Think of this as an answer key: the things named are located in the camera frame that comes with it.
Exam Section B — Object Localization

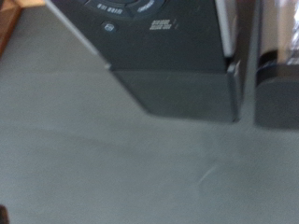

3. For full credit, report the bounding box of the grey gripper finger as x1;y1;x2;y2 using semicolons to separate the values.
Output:
0;203;11;224

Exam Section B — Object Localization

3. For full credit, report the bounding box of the brown wooden board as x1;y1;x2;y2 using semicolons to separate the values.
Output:
0;0;24;60

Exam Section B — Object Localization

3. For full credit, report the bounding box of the black Keurig coffee machine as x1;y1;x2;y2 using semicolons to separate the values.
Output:
43;0;299;130

